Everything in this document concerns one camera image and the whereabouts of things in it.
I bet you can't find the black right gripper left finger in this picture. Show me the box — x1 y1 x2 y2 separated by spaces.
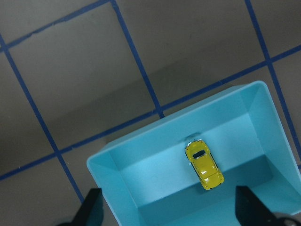
58 188 104 226

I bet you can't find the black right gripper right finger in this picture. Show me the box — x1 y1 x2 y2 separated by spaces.
235 186 282 226

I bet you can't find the yellow beetle toy car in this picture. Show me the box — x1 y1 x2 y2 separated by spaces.
185 139 224 190

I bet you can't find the light blue plastic bin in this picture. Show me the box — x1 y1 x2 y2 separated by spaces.
87 81 301 226

